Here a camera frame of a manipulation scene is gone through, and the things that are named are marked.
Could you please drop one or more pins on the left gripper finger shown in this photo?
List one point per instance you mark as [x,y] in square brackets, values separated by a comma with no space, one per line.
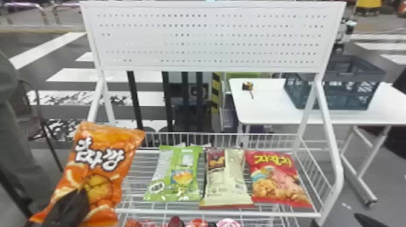
[68,210]

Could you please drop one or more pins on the orange snack packet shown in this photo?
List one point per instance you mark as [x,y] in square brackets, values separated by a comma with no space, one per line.
[98,158]

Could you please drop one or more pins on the black chair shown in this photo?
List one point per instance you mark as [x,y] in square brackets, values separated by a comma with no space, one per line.
[30,123]

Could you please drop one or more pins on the green snack packet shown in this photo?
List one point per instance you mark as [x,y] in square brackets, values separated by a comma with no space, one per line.
[176,177]

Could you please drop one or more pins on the red noodle cup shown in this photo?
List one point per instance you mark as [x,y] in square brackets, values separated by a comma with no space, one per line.
[196,223]

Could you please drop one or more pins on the beige snack packet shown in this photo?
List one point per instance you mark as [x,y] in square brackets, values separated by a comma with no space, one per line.
[225,184]

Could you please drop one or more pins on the pink noodle cup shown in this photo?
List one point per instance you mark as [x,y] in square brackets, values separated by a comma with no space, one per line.
[228,223]

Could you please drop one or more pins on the red snack packet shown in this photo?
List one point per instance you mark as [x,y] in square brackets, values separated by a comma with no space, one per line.
[276,180]

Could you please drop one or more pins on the white side table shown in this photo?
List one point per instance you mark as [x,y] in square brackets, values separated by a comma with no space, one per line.
[272,107]

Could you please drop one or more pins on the blue crate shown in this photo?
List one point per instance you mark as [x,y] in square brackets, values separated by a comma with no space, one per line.
[345,92]

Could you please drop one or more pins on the striped post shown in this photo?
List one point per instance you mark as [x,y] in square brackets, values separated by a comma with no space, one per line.
[216,92]

